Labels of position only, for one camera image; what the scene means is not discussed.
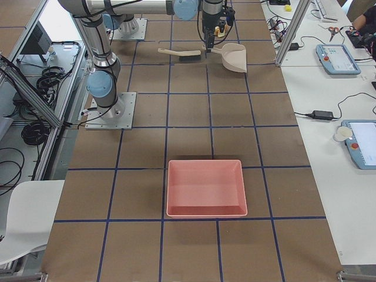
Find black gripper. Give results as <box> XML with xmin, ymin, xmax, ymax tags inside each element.
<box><xmin>202</xmin><ymin>0</ymin><xmax>223</xmax><ymax>53</ymax></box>
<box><xmin>224</xmin><ymin>7</ymin><xmax>236</xmax><ymax>25</ymax></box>

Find orange food scrap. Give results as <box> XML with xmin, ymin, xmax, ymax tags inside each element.
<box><xmin>214</xmin><ymin>26</ymin><xmax>220</xmax><ymax>37</ymax></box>

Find brown potato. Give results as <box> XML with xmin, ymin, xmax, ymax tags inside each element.
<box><xmin>217</xmin><ymin>24</ymin><xmax>230</xmax><ymax>38</ymax></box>

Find white plastic dustpan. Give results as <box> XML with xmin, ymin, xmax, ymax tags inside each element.
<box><xmin>206</xmin><ymin>43</ymin><xmax>247</xmax><ymax>73</ymax></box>

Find white hand brush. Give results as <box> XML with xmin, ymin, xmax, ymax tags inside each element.
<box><xmin>157</xmin><ymin>48</ymin><xmax>202</xmax><ymax>62</ymax></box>

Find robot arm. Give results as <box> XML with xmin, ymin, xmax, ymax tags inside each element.
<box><xmin>60</xmin><ymin>1</ymin><xmax>234</xmax><ymax>122</ymax></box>

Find pink plastic bin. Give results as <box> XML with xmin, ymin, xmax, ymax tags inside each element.
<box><xmin>166</xmin><ymin>160</ymin><xmax>248</xmax><ymax>219</ymax></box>

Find yellow sponge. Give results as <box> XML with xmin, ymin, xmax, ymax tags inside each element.
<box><xmin>284</xmin><ymin>5</ymin><xmax>292</xmax><ymax>12</ymax></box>

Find white keyboard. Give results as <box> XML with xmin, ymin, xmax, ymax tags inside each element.
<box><xmin>314</xmin><ymin>0</ymin><xmax>338</xmax><ymax>22</ymax></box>

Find blue teach pendant far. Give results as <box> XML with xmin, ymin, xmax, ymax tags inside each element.
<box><xmin>315</xmin><ymin>44</ymin><xmax>361</xmax><ymax>75</ymax></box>

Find blue teach pendant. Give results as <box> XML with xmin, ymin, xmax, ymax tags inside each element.
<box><xmin>341</xmin><ymin>120</ymin><xmax>375</xmax><ymax>170</ymax></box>
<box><xmin>315</xmin><ymin>44</ymin><xmax>361</xmax><ymax>75</ymax></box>

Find black power brick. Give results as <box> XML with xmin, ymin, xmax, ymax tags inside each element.
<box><xmin>310</xmin><ymin>110</ymin><xmax>334</xmax><ymax>120</ymax></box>

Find roll of white tape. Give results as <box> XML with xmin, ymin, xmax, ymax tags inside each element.
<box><xmin>333</xmin><ymin>126</ymin><xmax>353</xmax><ymax>142</ymax></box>

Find black control box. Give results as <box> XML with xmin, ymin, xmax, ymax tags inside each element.
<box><xmin>21</xmin><ymin>21</ymin><xmax>52</xmax><ymax>55</ymax></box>

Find blue teach pendant near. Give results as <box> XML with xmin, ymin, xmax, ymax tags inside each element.
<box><xmin>341</xmin><ymin>120</ymin><xmax>375</xmax><ymax>170</ymax></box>

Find white plastic chair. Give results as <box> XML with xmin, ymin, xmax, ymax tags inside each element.
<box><xmin>1</xmin><ymin>180</ymin><xmax>65</xmax><ymax>264</ymax></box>

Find aluminium frame post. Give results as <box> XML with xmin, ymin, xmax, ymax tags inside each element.
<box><xmin>275</xmin><ymin>0</ymin><xmax>310</xmax><ymax>67</ymax></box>

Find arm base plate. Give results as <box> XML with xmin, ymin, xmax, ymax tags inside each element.
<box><xmin>85</xmin><ymin>92</ymin><xmax>136</xmax><ymax>130</ymax></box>
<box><xmin>109</xmin><ymin>18</ymin><xmax>147</xmax><ymax>41</ymax></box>

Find red handled scissors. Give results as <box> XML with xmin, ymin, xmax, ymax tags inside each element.
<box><xmin>327</xmin><ymin>26</ymin><xmax>340</xmax><ymax>42</ymax></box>

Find coiled black cables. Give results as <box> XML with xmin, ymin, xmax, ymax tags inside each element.
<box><xmin>21</xmin><ymin>122</ymin><xmax>53</xmax><ymax>147</ymax></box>

